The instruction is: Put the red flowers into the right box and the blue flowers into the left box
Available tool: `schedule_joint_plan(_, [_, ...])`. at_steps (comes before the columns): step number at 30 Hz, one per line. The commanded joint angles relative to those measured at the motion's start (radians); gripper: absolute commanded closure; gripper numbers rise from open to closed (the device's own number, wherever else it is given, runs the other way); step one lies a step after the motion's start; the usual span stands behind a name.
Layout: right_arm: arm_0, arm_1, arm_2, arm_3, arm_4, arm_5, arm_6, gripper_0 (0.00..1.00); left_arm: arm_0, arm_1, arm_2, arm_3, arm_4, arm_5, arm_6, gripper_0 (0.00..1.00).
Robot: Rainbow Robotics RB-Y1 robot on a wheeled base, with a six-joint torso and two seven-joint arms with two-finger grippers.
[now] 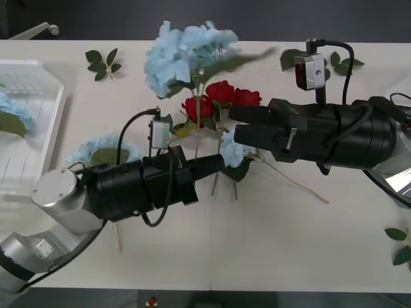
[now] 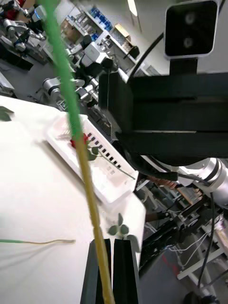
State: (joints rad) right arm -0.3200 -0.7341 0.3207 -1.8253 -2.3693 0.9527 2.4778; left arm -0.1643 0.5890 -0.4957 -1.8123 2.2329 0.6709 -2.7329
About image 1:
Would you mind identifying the black left wrist camera cable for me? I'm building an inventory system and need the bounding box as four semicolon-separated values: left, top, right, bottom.
17;107;177;295

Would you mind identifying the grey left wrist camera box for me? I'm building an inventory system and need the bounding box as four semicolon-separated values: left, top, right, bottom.
148;115;174;150

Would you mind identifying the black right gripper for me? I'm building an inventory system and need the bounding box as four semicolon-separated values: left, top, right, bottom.
227;98;341;164

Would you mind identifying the small pale blue flower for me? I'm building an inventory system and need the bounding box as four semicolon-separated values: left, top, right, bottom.
219;129;330;205

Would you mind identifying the white chair base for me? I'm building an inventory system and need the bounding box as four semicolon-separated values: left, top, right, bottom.
6;21;61;41

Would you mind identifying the loose green leaf twig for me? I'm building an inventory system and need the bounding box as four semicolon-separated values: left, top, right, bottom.
280;48;366;81
85;47;123;81
384;226;411;267

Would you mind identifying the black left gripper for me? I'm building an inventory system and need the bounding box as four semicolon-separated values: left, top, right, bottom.
140;144;226;211

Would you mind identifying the large pale blue flower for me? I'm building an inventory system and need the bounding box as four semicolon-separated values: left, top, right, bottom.
143;20;279;161

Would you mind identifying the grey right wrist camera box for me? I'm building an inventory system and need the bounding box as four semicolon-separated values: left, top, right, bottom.
293;53;328;92

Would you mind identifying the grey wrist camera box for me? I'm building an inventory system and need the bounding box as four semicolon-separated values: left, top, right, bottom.
148;115;174;150
293;53;328;92

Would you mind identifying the shallow white box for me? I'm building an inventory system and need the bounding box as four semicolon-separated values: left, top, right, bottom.
0;59;73;203

